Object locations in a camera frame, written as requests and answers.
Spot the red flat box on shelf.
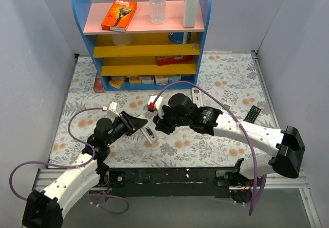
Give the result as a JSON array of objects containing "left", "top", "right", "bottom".
[{"left": 155, "top": 55, "right": 193, "bottom": 66}]

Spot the white AC remote near shelf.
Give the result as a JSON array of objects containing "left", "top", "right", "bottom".
[{"left": 191, "top": 87, "right": 203, "bottom": 107}]

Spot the clear plastic water bottle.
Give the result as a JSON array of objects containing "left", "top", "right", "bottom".
[{"left": 149, "top": 0, "right": 166, "bottom": 24}]

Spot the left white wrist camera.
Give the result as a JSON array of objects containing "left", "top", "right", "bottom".
[{"left": 102, "top": 101, "right": 120, "bottom": 119}]

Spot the light blue tissue pack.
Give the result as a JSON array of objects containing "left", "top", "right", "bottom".
[{"left": 168, "top": 75, "right": 181, "bottom": 82}]

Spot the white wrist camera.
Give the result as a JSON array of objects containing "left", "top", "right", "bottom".
[
  {"left": 102, "top": 101, "right": 120, "bottom": 119},
  {"left": 148, "top": 96, "right": 163, "bottom": 118}
]

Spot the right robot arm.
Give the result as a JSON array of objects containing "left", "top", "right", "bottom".
[{"left": 148, "top": 93, "right": 305, "bottom": 186}]

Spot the white tall bottle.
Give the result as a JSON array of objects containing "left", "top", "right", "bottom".
[{"left": 183, "top": 0, "right": 198, "bottom": 28}]

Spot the orange Gillette razor box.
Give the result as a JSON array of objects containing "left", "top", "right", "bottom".
[{"left": 101, "top": 0, "right": 137, "bottom": 32}]

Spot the blue white round container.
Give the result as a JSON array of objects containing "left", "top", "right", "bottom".
[{"left": 168, "top": 32, "right": 191, "bottom": 44}]

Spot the white remote control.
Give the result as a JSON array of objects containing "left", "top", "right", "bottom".
[{"left": 139, "top": 115, "right": 158, "bottom": 144}]

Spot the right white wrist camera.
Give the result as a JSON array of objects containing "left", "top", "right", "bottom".
[{"left": 148, "top": 96, "right": 163, "bottom": 118}]

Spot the black TV remote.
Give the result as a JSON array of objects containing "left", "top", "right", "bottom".
[{"left": 244, "top": 106, "right": 261, "bottom": 124}]

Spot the floral table mat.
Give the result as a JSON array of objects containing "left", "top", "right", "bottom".
[{"left": 49, "top": 52, "right": 277, "bottom": 167}]

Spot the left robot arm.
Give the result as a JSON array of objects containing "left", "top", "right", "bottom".
[{"left": 22, "top": 111, "right": 148, "bottom": 227}]

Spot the black base bar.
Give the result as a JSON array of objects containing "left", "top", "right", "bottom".
[{"left": 79, "top": 166, "right": 254, "bottom": 200}]

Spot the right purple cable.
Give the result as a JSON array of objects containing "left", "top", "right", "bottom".
[{"left": 154, "top": 81, "right": 267, "bottom": 216}]

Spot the yellow soap box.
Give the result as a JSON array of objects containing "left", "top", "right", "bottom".
[{"left": 108, "top": 76, "right": 127, "bottom": 89}]

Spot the white cup on shelf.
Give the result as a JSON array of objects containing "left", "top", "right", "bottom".
[{"left": 111, "top": 33, "right": 135, "bottom": 47}]

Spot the blue wooden shelf unit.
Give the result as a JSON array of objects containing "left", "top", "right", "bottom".
[{"left": 71, "top": 0, "right": 212, "bottom": 91}]

